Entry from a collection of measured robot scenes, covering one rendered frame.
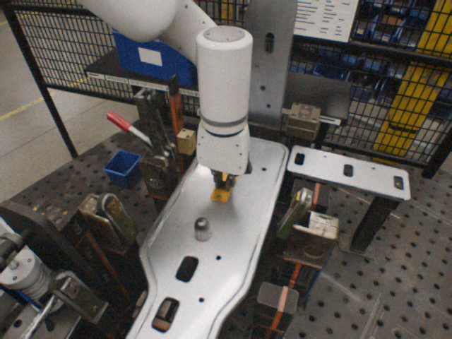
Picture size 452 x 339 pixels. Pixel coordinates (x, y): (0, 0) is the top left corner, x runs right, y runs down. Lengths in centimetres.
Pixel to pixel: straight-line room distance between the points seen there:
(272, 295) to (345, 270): 43
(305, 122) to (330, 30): 34
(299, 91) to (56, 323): 84
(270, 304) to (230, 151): 28
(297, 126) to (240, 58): 40
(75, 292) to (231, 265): 26
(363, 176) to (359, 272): 33
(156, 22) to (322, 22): 68
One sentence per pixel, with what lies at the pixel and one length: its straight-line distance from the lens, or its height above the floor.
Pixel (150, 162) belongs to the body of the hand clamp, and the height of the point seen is 105.
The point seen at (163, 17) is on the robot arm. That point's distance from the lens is 41.
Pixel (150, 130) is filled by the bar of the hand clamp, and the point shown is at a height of 114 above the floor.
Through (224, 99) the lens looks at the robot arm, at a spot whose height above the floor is 126.
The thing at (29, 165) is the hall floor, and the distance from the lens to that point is 260.
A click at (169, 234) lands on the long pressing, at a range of 61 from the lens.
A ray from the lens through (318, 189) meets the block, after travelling 73.
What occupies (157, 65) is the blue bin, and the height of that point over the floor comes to 108.
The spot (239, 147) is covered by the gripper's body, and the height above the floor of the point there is 116.
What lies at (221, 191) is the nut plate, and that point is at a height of 101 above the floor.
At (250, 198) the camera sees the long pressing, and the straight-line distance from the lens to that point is 65.
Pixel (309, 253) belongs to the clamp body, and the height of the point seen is 96.
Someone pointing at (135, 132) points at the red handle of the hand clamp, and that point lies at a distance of 67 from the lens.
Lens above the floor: 151
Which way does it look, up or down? 46 degrees down
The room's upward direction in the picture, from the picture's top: straight up
